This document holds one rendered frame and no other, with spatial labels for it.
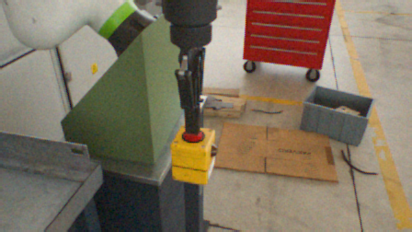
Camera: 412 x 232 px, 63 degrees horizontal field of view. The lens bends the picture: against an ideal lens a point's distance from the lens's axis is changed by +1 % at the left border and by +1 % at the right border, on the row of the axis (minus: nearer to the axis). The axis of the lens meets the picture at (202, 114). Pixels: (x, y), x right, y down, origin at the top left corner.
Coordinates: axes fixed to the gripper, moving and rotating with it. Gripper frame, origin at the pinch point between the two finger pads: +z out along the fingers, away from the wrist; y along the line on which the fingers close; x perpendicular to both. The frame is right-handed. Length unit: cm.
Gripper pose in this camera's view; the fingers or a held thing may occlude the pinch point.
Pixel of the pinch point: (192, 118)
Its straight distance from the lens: 69.5
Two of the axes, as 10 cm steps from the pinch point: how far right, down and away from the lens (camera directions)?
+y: -2.5, 5.1, -8.2
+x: 9.7, 1.4, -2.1
